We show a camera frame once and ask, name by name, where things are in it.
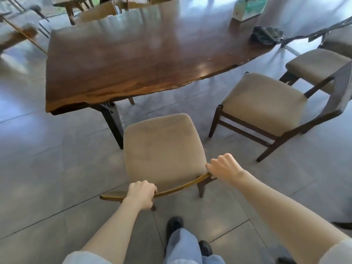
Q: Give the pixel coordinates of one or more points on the person's black shoe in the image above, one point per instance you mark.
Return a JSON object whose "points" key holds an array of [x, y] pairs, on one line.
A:
{"points": [[205, 247], [173, 226]]}

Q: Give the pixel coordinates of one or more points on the person's white left sleeve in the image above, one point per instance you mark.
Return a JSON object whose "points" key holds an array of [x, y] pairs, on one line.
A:
{"points": [[82, 258]]}

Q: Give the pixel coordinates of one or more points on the person's left forearm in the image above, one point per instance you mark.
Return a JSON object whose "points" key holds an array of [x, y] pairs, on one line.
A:
{"points": [[108, 233]]}

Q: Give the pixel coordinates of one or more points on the person's right forearm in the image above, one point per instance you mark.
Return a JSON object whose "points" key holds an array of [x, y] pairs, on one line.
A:
{"points": [[283, 214]]}

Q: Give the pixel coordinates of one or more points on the person's right hand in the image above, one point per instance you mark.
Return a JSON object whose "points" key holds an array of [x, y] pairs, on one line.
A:
{"points": [[226, 167]]}

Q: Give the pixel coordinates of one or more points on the dark grey crumpled cloth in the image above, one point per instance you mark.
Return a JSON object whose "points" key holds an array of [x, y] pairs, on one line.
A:
{"points": [[265, 34]]}

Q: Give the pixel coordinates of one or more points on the person's left hand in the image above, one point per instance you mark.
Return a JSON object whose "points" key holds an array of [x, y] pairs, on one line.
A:
{"points": [[139, 193]]}

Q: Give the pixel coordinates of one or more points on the person's right fingers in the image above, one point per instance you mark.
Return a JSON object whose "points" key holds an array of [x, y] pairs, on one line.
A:
{"points": [[213, 165]]}

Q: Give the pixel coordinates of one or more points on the green and white tissue box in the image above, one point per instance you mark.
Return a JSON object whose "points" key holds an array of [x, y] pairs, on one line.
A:
{"points": [[249, 8]]}

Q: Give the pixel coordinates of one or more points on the person's light blue trouser leg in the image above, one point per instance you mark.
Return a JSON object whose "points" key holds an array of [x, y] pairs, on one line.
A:
{"points": [[181, 248]]}

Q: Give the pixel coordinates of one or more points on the person's white sleeve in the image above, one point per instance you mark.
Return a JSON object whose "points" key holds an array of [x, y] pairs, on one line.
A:
{"points": [[82, 258], [337, 251]]}

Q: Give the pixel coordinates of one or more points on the beige cushioned wooden chair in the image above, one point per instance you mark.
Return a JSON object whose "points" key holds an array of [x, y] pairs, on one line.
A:
{"points": [[264, 104], [95, 12], [313, 65], [165, 151]]}

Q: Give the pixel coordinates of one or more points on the person's left fingers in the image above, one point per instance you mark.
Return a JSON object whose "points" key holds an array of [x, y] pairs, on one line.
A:
{"points": [[152, 193]]}

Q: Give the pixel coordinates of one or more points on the dark wooden dining table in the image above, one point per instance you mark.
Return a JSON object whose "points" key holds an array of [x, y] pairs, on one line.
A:
{"points": [[143, 52]]}

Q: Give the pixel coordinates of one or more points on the person's white right sleeve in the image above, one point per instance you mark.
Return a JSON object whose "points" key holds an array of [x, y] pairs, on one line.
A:
{"points": [[337, 251]]}

